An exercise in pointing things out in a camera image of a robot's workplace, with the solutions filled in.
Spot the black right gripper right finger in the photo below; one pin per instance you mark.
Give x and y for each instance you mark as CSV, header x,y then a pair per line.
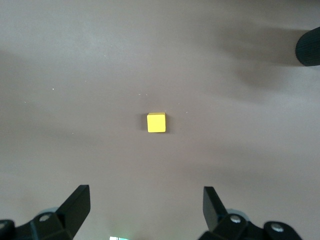
x,y
215,212

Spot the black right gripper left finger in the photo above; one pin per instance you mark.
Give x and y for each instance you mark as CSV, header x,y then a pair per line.
x,y
70,210

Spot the yellow cube block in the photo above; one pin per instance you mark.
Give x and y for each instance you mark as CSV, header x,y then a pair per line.
x,y
156,123

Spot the black padded cylinder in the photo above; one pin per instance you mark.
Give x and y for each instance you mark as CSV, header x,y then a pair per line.
x,y
310,47

